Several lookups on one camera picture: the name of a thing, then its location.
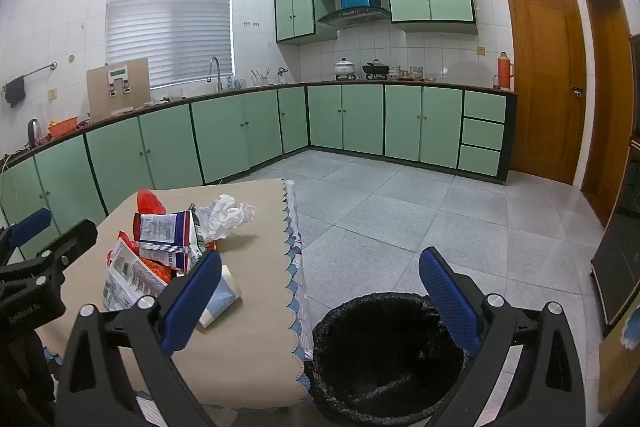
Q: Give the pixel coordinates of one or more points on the black range hood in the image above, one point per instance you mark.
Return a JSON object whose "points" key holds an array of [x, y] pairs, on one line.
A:
{"points": [[355, 14]]}

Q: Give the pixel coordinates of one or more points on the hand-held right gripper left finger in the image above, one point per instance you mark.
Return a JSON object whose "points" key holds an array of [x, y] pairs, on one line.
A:
{"points": [[192, 302]]}

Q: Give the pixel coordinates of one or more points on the black glass-door cabinet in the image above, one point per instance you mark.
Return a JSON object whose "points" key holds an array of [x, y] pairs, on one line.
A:
{"points": [[620, 257]]}

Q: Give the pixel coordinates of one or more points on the white cooking pot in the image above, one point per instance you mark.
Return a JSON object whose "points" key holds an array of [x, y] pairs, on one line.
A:
{"points": [[345, 69]]}

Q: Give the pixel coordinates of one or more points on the white patterned under cloth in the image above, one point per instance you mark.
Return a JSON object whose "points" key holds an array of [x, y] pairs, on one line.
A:
{"points": [[292, 217]]}

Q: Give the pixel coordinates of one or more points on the stack of bowls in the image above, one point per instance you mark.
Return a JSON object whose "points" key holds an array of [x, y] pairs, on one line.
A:
{"points": [[395, 72]]}

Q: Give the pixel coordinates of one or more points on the black wok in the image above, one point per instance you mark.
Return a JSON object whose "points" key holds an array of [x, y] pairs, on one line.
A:
{"points": [[376, 69]]}

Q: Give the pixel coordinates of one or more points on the red plastic bag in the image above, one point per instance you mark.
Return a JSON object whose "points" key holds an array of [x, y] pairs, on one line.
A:
{"points": [[150, 202]]}

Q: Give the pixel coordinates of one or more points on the white grey small box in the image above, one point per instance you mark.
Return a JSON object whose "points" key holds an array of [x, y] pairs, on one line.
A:
{"points": [[125, 277]]}

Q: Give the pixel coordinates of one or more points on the metal faucet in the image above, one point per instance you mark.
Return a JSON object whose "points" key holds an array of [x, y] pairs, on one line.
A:
{"points": [[218, 77]]}

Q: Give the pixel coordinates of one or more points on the steel kettle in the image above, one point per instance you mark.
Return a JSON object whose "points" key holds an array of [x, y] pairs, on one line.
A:
{"points": [[33, 133]]}

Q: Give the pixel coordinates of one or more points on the white paper cup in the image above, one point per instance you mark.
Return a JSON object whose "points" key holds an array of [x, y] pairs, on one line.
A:
{"points": [[225, 294]]}

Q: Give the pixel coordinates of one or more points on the plain wooden door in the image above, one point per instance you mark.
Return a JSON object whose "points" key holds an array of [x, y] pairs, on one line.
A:
{"points": [[607, 107]]}

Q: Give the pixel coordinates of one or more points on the utensil holder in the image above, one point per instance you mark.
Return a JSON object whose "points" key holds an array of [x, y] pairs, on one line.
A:
{"points": [[260, 80]]}

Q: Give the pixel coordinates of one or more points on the orange foam net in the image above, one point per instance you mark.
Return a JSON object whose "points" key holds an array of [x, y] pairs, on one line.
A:
{"points": [[156, 270]]}

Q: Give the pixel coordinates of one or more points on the dark towel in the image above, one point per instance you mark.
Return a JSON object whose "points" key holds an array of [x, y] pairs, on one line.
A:
{"points": [[15, 92]]}

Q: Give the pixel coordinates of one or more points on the green base cabinet run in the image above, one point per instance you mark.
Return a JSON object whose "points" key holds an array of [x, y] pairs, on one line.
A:
{"points": [[165, 147]]}

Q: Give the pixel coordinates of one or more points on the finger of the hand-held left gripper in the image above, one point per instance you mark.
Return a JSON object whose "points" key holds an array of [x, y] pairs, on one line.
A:
{"points": [[75, 239], [30, 227]]}

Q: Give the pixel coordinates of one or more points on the green drawer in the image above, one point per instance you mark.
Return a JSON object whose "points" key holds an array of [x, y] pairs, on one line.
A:
{"points": [[484, 107], [480, 161], [482, 134]]}

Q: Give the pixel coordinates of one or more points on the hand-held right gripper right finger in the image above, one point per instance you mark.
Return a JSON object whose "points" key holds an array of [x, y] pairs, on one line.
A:
{"points": [[450, 302]]}

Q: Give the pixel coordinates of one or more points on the black bag-lined trash bin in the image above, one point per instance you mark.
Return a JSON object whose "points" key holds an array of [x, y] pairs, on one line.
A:
{"points": [[380, 357]]}

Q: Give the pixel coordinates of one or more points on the wooden board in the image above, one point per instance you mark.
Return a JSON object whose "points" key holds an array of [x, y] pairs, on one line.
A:
{"points": [[140, 87]]}

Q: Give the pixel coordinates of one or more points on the metal towel rail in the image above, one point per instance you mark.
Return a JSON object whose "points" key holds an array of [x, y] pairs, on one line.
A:
{"points": [[35, 71]]}

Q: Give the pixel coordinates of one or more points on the white paper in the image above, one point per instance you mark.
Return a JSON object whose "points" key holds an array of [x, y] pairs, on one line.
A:
{"points": [[225, 214]]}

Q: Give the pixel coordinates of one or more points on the cardboard box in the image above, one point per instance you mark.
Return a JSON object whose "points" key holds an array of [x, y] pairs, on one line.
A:
{"points": [[617, 372]]}

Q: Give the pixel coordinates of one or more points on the red printed packet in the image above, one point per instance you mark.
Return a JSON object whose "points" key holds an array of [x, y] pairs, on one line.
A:
{"points": [[160, 232]]}

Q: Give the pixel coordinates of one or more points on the white clip device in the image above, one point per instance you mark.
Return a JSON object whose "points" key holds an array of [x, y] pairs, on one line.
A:
{"points": [[119, 73]]}

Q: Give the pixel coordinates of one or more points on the orange basin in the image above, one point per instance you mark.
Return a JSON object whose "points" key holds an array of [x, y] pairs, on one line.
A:
{"points": [[64, 128]]}

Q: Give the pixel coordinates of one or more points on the orange thermos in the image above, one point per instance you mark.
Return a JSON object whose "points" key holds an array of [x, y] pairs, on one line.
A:
{"points": [[503, 72]]}

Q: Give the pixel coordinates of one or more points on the white window blind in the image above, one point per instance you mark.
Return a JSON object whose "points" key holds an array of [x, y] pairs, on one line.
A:
{"points": [[170, 22]]}

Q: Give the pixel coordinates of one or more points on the patterned jar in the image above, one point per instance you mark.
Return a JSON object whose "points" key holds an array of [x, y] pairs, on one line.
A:
{"points": [[417, 73]]}

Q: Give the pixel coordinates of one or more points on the blue cloth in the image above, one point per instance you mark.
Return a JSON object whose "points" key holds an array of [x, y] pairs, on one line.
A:
{"points": [[631, 334]]}

